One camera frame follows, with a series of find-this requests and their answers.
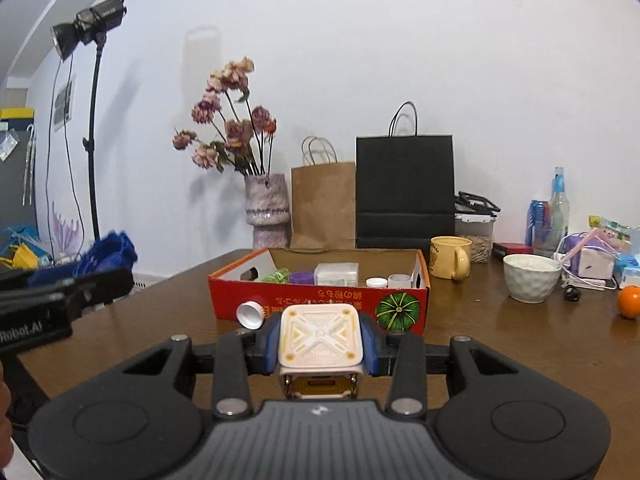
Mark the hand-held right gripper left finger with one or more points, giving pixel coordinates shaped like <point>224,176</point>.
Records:
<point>272,345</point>

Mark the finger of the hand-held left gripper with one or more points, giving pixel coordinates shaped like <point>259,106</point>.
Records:
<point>105,287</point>

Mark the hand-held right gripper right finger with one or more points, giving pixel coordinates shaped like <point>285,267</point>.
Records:
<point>372,350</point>

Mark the blue ribbed plastic lid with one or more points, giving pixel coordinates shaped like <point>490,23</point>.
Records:
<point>107,252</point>

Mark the cream square plastic block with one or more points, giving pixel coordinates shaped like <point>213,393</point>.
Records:
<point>320,340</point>

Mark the red cardboard box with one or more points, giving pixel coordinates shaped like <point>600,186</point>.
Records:
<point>300,302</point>

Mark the small white pill bottle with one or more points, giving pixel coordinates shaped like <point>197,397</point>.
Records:
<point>376,283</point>

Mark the purple ribbed plastic lid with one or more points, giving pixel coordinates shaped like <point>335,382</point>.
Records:
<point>302,278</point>

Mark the white measuring scoop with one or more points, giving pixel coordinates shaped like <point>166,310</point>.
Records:
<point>399,281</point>

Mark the white ribbed bottle cap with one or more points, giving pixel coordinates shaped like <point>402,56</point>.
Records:
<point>250,316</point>

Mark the purple artificial flower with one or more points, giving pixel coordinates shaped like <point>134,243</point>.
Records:
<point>65,230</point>

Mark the white translucent plastic box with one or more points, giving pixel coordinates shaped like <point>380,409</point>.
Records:
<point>336,274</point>

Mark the yellow mug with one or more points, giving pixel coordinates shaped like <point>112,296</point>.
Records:
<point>447,257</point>

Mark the cluttered storage shelf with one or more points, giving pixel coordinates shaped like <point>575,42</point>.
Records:
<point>17,185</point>

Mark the black light stand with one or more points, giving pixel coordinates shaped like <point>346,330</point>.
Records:
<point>92,160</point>

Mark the mottled purple ceramic vase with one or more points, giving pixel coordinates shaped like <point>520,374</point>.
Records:
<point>267,210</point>

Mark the brown paper bag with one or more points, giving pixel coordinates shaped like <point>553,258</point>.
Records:
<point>322,205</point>

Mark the clear container with black lid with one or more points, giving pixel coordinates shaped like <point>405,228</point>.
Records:
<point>475,240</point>

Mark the black paper bag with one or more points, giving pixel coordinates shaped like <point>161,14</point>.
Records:
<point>405,185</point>

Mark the dark red flat box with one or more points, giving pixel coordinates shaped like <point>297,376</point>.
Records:
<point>512,251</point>

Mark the white dimpled bowl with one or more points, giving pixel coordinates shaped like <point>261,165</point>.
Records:
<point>531,280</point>

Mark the dried pink flowers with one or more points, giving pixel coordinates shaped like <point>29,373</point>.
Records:
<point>235,130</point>

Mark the small black key fob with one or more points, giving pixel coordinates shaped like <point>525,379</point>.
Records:
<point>572,293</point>

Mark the blue drink can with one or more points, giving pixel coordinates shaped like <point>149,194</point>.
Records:
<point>537,220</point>

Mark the clear glass bottle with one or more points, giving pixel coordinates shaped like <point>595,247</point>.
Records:
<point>557,215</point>

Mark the pink stick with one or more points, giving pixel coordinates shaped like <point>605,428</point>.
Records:
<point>585,246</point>

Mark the purple and white gadget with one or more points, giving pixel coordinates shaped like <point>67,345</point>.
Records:
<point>595,260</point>

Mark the orange fruit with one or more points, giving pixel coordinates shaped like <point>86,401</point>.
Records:
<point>629,302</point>

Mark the black studio light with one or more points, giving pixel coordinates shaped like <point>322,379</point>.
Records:
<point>85,25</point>

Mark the colourful snack packet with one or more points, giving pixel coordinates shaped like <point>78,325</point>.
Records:
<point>607,225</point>

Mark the blue and white tissue pack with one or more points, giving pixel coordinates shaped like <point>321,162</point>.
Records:
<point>629,270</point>

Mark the wall poster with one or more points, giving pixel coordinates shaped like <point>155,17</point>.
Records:
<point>64,104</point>

